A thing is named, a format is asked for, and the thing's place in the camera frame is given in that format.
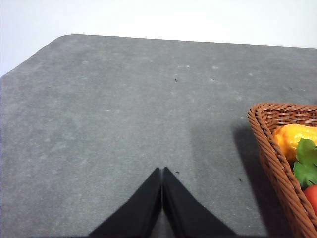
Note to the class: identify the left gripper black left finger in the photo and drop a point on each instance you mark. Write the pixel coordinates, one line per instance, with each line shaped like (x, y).
(137, 218)

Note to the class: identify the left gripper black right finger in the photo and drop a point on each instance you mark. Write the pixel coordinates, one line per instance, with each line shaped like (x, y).
(187, 215)

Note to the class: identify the brown wicker basket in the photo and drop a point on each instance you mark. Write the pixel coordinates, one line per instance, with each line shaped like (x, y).
(300, 205)

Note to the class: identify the red toy tomato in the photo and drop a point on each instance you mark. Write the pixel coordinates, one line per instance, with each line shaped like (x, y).
(311, 193)

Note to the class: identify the green toy leaf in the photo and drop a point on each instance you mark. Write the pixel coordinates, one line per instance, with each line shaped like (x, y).
(305, 167)

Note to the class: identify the yellow toy corn cob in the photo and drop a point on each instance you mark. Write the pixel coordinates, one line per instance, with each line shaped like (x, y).
(288, 136)

